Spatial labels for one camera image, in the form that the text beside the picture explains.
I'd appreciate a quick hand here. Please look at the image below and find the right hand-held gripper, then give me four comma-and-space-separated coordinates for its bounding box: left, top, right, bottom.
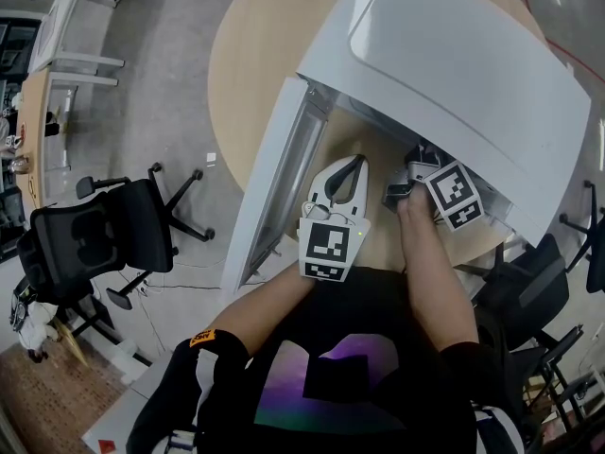
381, 143, 485, 233

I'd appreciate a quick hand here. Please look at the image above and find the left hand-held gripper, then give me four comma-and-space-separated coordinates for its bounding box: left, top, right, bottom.
298, 154, 372, 284

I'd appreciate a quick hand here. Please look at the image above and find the white microwave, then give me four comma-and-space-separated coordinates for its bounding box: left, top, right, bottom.
221, 0, 593, 295

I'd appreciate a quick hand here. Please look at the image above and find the person's left forearm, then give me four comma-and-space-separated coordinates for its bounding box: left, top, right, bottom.
206, 265, 317, 359

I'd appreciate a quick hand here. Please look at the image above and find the person's right forearm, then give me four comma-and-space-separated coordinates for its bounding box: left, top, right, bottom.
395, 190, 481, 355

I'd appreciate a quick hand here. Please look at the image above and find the person's black printed shirt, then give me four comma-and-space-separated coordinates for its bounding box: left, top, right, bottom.
125, 266, 524, 454

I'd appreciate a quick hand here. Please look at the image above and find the black mesh office chair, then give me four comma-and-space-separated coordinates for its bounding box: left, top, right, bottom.
16, 161, 216, 312

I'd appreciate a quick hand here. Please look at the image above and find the long wooden table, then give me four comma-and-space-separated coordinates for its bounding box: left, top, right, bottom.
17, 69, 79, 208

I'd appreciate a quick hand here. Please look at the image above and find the white desk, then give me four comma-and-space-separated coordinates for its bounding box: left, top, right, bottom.
26, 0, 149, 89

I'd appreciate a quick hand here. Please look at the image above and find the white and black device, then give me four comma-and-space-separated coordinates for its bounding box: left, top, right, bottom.
9, 275, 65, 364

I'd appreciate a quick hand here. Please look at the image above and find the brown rug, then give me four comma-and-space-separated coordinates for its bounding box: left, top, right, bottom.
0, 340, 143, 454

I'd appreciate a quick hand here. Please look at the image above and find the red floor cable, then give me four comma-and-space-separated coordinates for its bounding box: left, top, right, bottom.
513, 0, 605, 85

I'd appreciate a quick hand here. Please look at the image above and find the black floor cable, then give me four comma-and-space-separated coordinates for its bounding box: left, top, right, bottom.
117, 268, 224, 293

